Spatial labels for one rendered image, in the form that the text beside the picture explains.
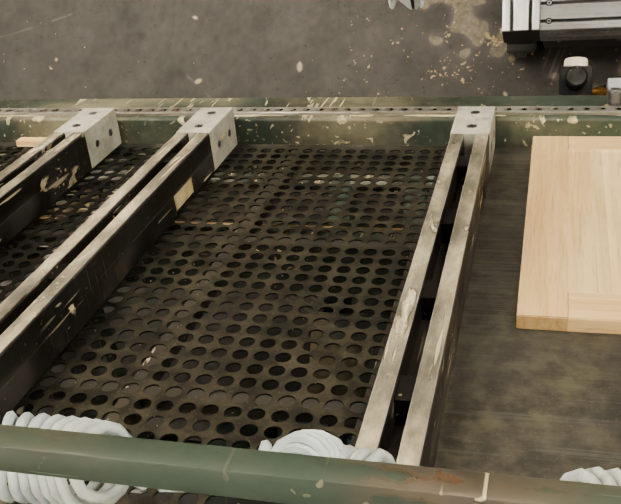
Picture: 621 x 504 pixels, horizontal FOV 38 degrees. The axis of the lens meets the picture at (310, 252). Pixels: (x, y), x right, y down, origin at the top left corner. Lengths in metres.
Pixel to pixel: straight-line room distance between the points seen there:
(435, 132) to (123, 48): 1.46
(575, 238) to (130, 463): 0.83
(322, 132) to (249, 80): 1.06
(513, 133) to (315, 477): 1.14
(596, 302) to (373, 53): 1.60
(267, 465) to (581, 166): 1.04
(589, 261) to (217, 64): 1.72
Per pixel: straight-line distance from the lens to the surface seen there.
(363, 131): 1.60
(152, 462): 0.51
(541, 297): 1.09
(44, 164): 1.52
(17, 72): 3.00
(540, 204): 1.32
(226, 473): 0.50
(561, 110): 1.57
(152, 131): 1.72
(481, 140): 1.40
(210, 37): 2.73
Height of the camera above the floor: 2.42
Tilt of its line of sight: 75 degrees down
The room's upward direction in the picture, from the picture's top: 73 degrees counter-clockwise
